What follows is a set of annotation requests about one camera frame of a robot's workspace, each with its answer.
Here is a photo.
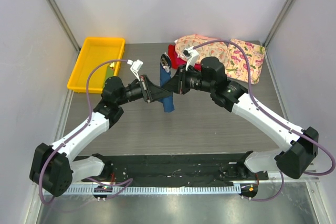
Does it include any left aluminium corner post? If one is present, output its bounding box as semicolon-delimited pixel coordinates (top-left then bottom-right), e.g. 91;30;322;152
46;0;81;53

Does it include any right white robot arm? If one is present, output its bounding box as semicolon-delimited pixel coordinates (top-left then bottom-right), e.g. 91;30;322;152
163;57;318;179

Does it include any aluminium corner post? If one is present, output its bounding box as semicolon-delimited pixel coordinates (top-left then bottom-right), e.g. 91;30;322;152
46;0;81;53
262;0;313;48

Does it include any floral round mesh cover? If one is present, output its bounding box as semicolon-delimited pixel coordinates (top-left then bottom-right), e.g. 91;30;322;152
174;34;229;67

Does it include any yellow plastic bin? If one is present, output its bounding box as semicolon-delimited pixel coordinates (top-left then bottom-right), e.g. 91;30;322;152
67;37;125;94

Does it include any right aluminium corner post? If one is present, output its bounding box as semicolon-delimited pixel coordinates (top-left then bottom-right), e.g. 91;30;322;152
262;0;313;48

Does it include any red folded cloth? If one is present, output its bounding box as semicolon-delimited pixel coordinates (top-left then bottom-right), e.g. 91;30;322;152
168;45;201;70

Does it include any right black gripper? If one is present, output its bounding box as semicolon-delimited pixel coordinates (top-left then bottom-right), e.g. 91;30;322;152
163;63;214;95

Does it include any blue paper napkin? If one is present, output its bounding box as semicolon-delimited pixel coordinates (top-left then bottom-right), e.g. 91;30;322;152
159;65;175;113

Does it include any white slotted cable duct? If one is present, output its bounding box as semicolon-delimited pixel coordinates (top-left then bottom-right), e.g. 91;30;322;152
65;184;241;195

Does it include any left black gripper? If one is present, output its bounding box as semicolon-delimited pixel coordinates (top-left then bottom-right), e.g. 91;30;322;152
117;74;171;106

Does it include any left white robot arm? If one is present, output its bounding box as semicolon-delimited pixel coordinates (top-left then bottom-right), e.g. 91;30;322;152
29;75;172;197

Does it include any green gold-tipped utensil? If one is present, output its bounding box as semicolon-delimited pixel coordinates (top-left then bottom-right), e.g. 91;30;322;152
104;62;116;80

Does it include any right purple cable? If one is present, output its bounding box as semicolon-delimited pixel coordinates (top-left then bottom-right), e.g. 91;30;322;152
193;39;336;202

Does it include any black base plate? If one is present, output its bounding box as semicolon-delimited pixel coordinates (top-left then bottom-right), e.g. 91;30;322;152
95;153;269;187

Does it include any floral yellow placemat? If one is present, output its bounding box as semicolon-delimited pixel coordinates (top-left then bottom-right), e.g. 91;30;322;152
225;39;265;84

